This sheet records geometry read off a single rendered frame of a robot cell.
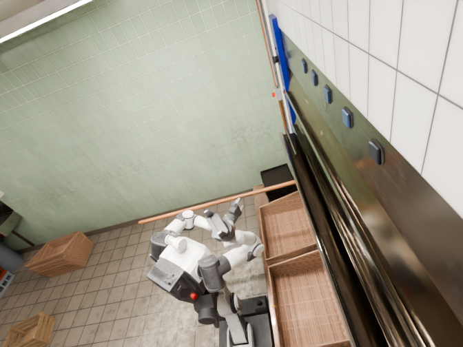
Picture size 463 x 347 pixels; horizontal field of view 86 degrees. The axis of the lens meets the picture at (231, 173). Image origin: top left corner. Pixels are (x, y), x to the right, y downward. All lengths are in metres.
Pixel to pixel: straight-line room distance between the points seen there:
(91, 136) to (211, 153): 1.39
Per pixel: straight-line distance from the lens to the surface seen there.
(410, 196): 0.58
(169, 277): 1.42
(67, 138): 3.45
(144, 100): 2.85
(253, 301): 2.53
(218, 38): 2.56
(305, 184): 1.48
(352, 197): 0.94
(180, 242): 1.36
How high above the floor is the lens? 2.46
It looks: 38 degrees down
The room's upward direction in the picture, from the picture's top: 24 degrees counter-clockwise
